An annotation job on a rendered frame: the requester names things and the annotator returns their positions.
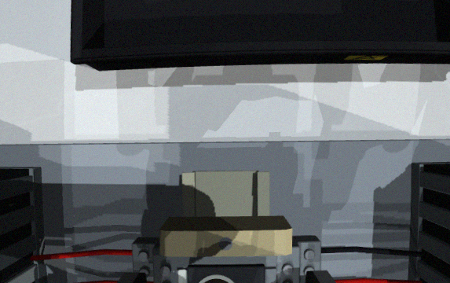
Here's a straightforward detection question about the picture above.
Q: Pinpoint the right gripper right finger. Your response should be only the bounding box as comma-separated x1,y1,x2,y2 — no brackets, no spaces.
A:
305,270,336,283

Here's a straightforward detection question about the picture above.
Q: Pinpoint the black parts tray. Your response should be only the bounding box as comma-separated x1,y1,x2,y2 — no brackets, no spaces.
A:
70,0,450,71

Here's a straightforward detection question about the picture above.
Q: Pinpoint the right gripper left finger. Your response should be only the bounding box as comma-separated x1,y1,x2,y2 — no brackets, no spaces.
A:
117,272,147,283

